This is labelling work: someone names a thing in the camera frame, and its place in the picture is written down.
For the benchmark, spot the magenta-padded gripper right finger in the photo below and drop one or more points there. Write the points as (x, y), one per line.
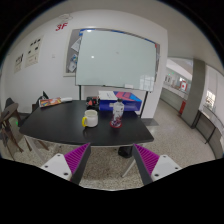
(165, 166)

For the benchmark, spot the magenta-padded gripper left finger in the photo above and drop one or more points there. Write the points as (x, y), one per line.
(58, 165)

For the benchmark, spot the clear white-labelled drink bottle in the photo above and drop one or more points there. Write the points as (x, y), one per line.
(117, 111)

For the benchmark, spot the black metal railing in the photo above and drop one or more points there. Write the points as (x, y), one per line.
(208, 125)

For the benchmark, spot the red fire extinguisher box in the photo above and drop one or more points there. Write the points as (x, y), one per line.
(183, 107)

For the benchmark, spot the colourful magazine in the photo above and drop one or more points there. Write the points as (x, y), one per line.
(50, 102)

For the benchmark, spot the flat round red coaster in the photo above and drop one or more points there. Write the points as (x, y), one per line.
(113, 125)

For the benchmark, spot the small white flat block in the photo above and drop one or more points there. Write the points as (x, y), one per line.
(66, 99)

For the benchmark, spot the black and red tape dispenser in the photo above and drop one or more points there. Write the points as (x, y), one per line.
(92, 102)

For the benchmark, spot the blue cardboard box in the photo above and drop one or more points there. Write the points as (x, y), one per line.
(133, 101)

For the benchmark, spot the dark grey chair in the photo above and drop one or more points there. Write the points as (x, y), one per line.
(9, 101)

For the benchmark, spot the large glass whiteboard on stand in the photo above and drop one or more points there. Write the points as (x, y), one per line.
(116, 60)

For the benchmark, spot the red floor number sign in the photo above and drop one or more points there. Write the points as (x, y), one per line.
(61, 26)

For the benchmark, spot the red flag wall sign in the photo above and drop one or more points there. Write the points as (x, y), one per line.
(183, 86)

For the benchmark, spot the small white wall poster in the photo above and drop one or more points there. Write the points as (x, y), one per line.
(19, 63)

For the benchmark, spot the white wall switch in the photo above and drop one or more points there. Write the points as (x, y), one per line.
(53, 56)

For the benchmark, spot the large white wall poster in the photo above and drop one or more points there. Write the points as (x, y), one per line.
(34, 51)

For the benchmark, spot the white wall-mounted device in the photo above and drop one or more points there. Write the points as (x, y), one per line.
(66, 17)

